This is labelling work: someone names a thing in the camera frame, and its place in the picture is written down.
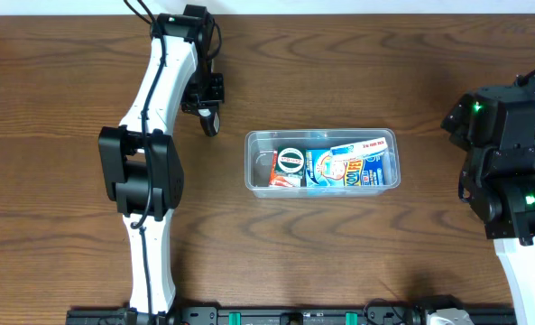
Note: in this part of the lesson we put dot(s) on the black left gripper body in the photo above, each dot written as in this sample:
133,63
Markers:
205,103

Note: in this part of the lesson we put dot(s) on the dark bottle white cap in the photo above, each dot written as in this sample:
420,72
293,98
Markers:
210,121

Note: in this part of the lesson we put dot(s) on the green Zam-Buk box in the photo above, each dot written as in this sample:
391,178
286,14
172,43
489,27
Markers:
290,161

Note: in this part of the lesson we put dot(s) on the red Panadol box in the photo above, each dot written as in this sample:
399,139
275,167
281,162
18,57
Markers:
277,180

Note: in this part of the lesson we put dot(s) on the blue Kool Fever box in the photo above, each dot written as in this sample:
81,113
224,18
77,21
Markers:
322,171

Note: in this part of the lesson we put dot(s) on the clear plastic container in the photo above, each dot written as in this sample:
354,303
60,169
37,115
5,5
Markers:
261,145

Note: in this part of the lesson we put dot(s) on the white blue Panadol box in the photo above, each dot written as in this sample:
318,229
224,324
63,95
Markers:
359,149

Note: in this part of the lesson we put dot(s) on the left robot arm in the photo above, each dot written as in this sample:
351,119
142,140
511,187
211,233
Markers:
140,163

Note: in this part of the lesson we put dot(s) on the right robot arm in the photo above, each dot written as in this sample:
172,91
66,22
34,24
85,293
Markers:
495,126

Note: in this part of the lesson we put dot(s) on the black mounting rail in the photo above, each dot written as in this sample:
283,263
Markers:
441,309

